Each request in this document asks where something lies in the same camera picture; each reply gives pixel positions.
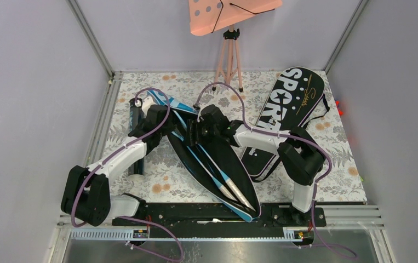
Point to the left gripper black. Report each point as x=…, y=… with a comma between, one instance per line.
x=170, y=126

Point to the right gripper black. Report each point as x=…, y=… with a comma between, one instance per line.
x=195, y=125

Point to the blue racket bag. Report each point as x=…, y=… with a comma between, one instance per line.
x=223, y=153

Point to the blue racket white grip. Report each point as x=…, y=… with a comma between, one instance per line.
x=222, y=181

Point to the black sport racket bag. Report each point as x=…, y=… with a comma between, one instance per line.
x=294, y=96

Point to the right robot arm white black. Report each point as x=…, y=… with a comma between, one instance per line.
x=301, y=156

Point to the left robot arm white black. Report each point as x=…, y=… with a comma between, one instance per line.
x=87, y=196

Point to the floral table mat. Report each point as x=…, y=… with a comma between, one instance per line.
x=165, y=179

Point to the pink music stand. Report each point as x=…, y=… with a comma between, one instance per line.
x=209, y=16

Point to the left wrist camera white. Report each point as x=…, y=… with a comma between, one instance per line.
x=146, y=103

